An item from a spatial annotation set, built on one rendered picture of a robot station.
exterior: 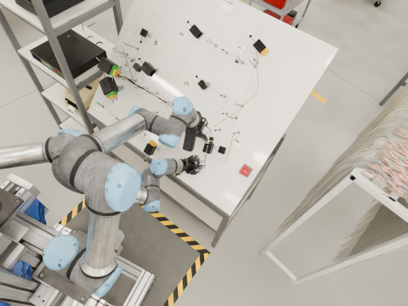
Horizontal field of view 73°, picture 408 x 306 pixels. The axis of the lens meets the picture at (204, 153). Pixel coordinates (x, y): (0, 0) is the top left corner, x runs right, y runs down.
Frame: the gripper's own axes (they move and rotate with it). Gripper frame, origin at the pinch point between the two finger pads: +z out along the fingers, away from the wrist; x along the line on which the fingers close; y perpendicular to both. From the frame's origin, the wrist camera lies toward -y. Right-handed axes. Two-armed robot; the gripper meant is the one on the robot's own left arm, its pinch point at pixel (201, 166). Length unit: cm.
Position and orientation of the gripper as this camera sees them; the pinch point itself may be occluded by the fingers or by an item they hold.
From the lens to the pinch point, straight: 155.1
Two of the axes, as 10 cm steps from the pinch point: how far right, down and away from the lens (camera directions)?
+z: 6.5, 0.1, 7.6
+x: -3.1, -9.1, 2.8
